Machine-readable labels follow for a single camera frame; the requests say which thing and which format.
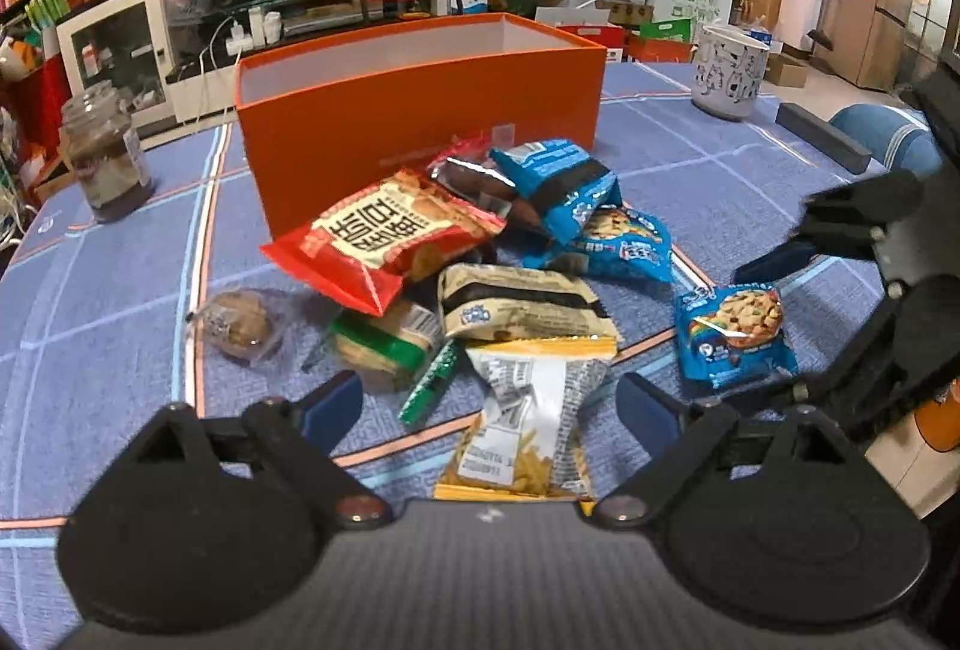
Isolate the beige black-striped snack packet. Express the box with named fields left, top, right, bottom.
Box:
left=437, top=262, right=620, bottom=345

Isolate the blue cookie packet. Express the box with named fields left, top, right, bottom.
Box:
left=673, top=282, right=800, bottom=390

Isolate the blue upholstered chair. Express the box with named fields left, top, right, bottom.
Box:
left=829, top=104, right=946, bottom=180

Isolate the white glass-door cabinet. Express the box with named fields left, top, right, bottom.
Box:
left=56, top=0, right=179, bottom=122

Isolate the black rectangular block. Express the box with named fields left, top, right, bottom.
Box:
left=776, top=102, right=873, bottom=175

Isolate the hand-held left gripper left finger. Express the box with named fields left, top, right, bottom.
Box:
left=112, top=371, right=392, bottom=531

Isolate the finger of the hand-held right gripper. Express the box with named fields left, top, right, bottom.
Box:
left=694, top=275, right=960, bottom=445
left=735, top=170, right=923, bottom=285

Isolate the blue plaid tablecloth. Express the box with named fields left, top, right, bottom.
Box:
left=0, top=61, right=960, bottom=643

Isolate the tv stand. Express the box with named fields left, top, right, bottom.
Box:
left=166, top=0, right=511, bottom=104

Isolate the yellow white snack packet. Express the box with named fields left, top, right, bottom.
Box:
left=433, top=335, right=617, bottom=501

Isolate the round cookie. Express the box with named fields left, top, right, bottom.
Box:
left=187, top=290, right=287, bottom=364

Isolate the large red snack packet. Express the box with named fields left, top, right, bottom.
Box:
left=260, top=168, right=509, bottom=319

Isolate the orange cardboard box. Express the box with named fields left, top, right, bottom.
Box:
left=234, top=14, right=608, bottom=240

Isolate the dark red snack packet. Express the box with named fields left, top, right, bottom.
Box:
left=427, top=136, right=542, bottom=233

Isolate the red white carton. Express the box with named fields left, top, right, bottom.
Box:
left=555, top=24, right=627, bottom=62

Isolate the pile of snack packets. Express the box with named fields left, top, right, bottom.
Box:
left=304, top=136, right=676, bottom=428

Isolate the white patterned mug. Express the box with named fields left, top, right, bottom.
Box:
left=691, top=24, right=772, bottom=122

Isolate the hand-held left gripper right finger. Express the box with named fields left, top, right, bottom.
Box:
left=592, top=372, right=863, bottom=531

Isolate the glass jar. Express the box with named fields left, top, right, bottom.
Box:
left=60, top=82, right=156, bottom=224

